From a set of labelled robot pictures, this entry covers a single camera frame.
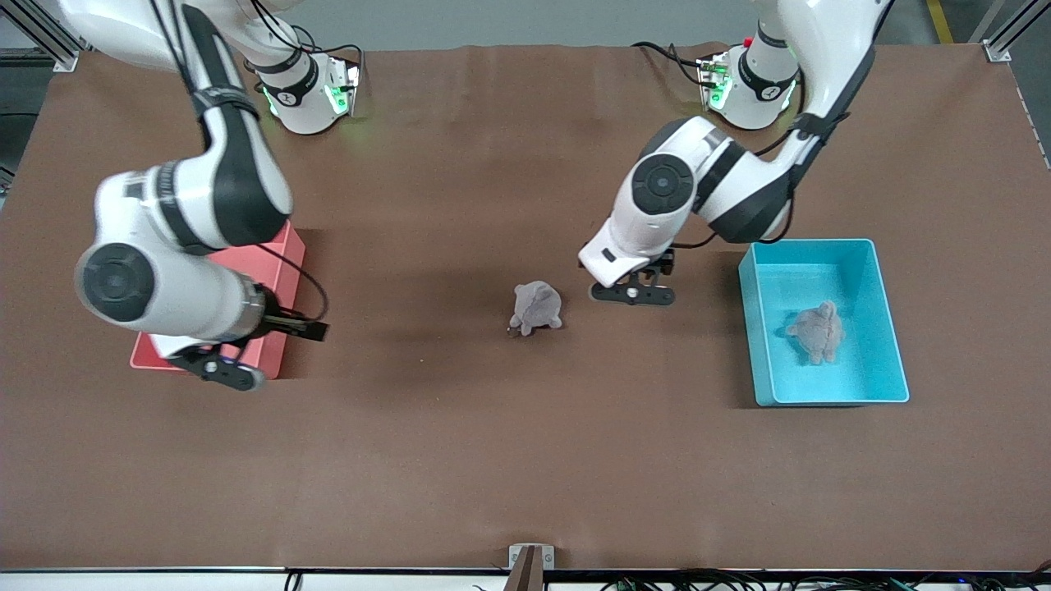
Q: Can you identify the grey plush toy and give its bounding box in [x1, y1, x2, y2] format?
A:
[508, 281, 565, 338]
[786, 300, 845, 365]

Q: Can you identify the pink plastic box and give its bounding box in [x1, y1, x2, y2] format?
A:
[130, 220, 306, 380]

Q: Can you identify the blue plastic box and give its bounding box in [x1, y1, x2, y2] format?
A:
[737, 238, 911, 408]

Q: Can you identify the silver base connector plate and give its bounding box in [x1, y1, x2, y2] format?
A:
[698, 51, 733, 112]
[325, 59, 363, 117]

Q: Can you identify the brown table mat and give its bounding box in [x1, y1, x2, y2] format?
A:
[0, 43, 1051, 571]

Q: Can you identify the black arm base cable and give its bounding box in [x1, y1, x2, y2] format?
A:
[246, 0, 365, 83]
[631, 41, 709, 88]

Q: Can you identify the white table edge rail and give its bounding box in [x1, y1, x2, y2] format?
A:
[0, 568, 1051, 591]

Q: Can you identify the metal mounting bracket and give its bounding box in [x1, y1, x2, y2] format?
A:
[508, 543, 555, 571]

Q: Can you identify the brown camera post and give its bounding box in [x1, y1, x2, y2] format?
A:
[503, 546, 544, 591]

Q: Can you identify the aluminium frame profile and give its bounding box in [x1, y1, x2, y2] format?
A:
[973, 0, 1051, 63]
[0, 0, 83, 73]

